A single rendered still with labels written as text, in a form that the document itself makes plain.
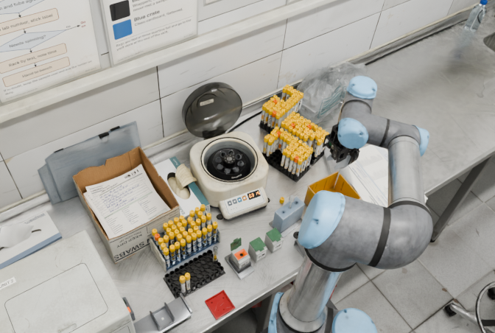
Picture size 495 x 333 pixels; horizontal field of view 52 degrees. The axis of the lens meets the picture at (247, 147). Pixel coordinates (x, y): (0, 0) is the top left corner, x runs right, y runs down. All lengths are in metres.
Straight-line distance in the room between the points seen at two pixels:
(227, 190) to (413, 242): 0.84
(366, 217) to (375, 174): 0.99
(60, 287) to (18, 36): 0.62
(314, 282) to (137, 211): 0.78
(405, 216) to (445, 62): 1.63
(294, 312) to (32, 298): 0.62
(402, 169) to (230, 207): 0.74
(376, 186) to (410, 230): 0.94
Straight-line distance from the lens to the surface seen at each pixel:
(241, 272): 1.64
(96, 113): 1.67
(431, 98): 2.34
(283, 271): 1.67
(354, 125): 1.27
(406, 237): 0.97
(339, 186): 1.83
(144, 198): 1.73
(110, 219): 1.70
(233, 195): 1.72
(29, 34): 1.40
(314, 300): 1.16
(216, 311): 1.60
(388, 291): 2.74
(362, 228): 0.95
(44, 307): 1.34
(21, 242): 1.75
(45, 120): 1.61
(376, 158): 1.99
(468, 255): 3.01
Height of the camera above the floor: 2.36
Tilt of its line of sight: 50 degrees down
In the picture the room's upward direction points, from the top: 6 degrees clockwise
